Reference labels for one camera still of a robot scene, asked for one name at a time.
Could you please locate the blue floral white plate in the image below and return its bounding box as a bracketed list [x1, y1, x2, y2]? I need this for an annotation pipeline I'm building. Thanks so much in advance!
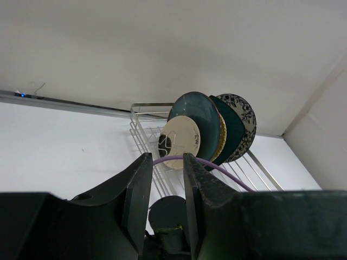
[216, 93, 256, 163]

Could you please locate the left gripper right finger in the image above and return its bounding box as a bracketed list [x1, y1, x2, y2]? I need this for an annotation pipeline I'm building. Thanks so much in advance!
[183, 154, 346, 259]

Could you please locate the cream plate with black blotch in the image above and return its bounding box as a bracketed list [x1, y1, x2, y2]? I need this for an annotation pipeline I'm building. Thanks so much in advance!
[158, 116, 201, 158]

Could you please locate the round teal glazed plate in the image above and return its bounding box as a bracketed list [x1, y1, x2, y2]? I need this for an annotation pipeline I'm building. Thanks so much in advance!
[168, 92, 221, 160]

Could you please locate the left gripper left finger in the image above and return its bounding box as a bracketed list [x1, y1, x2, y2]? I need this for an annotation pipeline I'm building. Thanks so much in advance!
[1, 153, 153, 259]

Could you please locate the dark green square plate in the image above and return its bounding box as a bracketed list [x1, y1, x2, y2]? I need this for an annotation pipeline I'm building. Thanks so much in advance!
[210, 95, 246, 165]

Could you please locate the woven bamboo round plate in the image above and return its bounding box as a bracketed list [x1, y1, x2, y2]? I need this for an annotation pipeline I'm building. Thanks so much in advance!
[210, 114, 227, 162]

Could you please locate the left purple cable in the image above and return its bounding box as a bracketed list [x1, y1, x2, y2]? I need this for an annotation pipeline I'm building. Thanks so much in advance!
[152, 155, 257, 193]

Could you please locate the wire dish rack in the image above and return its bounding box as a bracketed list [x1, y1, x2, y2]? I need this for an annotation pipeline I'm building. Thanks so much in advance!
[130, 102, 284, 198]

